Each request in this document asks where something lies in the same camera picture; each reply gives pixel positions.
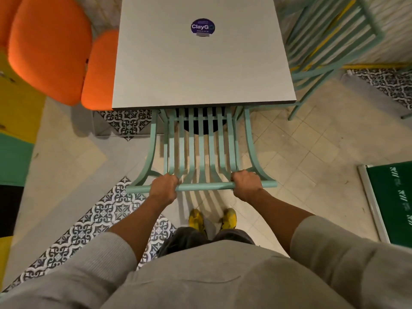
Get round purple sticker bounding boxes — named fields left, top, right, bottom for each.
left=191, top=18, right=216, bottom=37

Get person's right yellow shoe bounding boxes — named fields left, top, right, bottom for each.
left=220, top=208, right=238, bottom=230

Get person's left yellow shoe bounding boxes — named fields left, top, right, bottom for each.
left=188, top=209, right=205, bottom=231

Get person's right forearm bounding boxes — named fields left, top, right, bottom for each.
left=245, top=189, right=315, bottom=254

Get grey square table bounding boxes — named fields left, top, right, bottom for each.
left=112, top=0, right=297, bottom=110

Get yellow green black bench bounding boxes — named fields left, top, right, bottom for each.
left=0, top=50, right=46, bottom=288

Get green board with white frame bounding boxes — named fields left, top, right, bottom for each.
left=357, top=161, right=412, bottom=248

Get person's dark grey trousers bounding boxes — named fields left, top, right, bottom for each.
left=157, top=227, right=255, bottom=257

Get person's left hand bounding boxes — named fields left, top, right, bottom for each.
left=148, top=174, right=179, bottom=206

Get person's grey sweatshirt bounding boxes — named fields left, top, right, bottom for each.
left=0, top=215, right=412, bottom=309

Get large orange cushioned chair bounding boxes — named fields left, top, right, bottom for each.
left=8, top=0, right=93, bottom=106

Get small orange cushioned chair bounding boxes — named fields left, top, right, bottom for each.
left=81, top=29, right=120, bottom=111

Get person's right hand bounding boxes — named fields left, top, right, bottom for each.
left=231, top=170, right=264, bottom=203

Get mint green slatted metal chair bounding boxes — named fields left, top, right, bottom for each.
left=126, top=105, right=278, bottom=194

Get person's left forearm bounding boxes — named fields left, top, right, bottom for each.
left=109, top=195, right=168, bottom=264

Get person's yellow shoe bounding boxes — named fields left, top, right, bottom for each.
left=188, top=209, right=205, bottom=231
left=220, top=208, right=238, bottom=230

